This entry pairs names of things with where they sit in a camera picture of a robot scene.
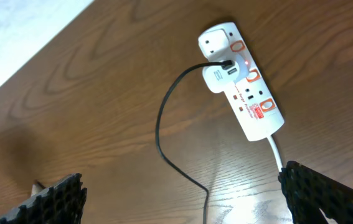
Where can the white USB plug adapter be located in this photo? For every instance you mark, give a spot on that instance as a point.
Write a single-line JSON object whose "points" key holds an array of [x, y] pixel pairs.
{"points": [[219, 77]]}

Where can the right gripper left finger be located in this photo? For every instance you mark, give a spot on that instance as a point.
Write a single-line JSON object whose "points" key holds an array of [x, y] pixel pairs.
{"points": [[61, 203]]}

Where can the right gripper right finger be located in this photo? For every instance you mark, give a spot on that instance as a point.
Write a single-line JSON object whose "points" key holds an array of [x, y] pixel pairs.
{"points": [[313, 198]]}

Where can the white power strip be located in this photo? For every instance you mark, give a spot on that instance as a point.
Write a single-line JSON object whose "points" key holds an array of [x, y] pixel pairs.
{"points": [[250, 99]]}

